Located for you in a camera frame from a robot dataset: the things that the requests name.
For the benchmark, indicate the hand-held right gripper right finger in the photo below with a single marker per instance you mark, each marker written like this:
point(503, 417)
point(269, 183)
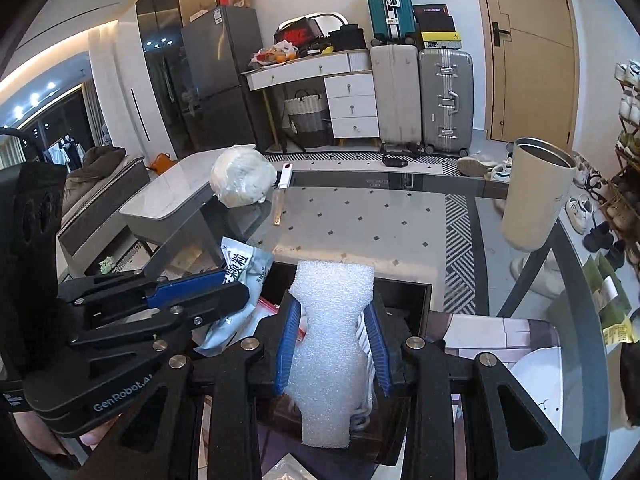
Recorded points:
point(378, 350)

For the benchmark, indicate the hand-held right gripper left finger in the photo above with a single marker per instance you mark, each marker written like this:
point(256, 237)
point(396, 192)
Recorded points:
point(286, 350)

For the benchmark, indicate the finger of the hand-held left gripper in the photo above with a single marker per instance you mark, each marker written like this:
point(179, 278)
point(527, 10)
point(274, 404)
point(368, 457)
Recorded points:
point(185, 290)
point(220, 304)

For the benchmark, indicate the red white snack packet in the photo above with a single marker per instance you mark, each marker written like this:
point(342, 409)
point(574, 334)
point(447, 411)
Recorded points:
point(267, 314)

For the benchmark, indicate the white foam sheet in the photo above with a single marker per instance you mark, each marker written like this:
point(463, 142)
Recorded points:
point(330, 360)

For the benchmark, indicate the green white sachet packet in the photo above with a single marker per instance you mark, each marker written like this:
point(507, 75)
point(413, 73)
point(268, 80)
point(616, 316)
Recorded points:
point(250, 270)

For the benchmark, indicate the grey sofa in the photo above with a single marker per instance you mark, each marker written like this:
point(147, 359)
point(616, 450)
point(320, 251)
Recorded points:
point(100, 220)

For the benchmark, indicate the small green object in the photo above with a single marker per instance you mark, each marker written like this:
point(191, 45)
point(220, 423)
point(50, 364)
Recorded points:
point(107, 265)

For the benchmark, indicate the hanging clothes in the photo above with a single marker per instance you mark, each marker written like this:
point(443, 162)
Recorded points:
point(62, 152)

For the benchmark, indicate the dark clothes pile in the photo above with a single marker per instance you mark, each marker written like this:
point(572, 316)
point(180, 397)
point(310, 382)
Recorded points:
point(95, 167)

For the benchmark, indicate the grey coffee table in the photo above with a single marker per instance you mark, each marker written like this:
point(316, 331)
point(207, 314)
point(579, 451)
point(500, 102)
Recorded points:
point(165, 195)

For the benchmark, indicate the clear plastic packet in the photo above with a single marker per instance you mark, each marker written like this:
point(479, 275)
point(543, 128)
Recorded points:
point(282, 467)

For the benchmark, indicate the printed table mat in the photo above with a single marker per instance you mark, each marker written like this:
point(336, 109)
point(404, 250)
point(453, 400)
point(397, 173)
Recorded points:
point(500, 332)

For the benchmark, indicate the white plastic bag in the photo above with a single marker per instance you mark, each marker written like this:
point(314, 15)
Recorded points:
point(242, 177)

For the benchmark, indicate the orange bag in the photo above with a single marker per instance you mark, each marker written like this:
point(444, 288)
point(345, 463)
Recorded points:
point(163, 162)

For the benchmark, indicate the white woven basket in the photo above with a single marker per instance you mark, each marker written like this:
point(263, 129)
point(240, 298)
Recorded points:
point(307, 120)

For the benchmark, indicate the white sneaker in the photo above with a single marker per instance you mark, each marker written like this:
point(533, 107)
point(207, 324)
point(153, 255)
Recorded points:
point(472, 166)
point(500, 173)

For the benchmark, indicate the tall black cabinet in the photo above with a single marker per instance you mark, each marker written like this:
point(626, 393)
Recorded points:
point(160, 60)

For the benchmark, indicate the beige tumbler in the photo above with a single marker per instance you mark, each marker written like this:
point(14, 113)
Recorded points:
point(535, 200)

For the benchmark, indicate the grey refrigerator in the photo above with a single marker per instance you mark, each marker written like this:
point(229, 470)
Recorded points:
point(220, 70)

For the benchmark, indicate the green paper bag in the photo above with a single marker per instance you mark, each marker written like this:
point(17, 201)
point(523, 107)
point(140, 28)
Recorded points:
point(607, 290)

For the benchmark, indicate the white desk with drawers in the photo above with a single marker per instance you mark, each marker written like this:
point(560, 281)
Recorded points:
point(350, 105)

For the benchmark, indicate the plate of fruit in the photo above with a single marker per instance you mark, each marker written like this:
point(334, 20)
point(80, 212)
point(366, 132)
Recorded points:
point(272, 55)

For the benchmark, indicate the beige suitcase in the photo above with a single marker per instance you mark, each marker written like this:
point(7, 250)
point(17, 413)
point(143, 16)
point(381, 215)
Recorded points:
point(397, 95)

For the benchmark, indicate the silver suitcase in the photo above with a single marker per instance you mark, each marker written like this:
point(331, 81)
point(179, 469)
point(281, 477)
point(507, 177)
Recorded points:
point(445, 102)

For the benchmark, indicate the red black bag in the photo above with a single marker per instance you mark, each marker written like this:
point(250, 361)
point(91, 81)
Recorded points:
point(297, 32)

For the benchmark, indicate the black handbag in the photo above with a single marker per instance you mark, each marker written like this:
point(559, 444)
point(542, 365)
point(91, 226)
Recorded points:
point(347, 37)

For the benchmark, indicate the white chair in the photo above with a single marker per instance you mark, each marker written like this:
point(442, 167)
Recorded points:
point(332, 17)

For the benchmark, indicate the yellow black box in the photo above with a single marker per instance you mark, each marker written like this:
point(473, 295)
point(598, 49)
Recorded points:
point(441, 40)

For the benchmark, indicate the beige wooden door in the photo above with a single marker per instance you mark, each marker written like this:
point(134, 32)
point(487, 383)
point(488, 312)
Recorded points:
point(530, 60)

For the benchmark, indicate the metal shoe rack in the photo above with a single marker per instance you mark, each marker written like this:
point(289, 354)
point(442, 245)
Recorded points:
point(625, 125)

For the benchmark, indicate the black flat box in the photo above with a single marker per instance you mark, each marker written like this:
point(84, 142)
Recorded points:
point(432, 17)

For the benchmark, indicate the teal suitcase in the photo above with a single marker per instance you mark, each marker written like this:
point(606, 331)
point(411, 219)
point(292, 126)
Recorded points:
point(387, 2)

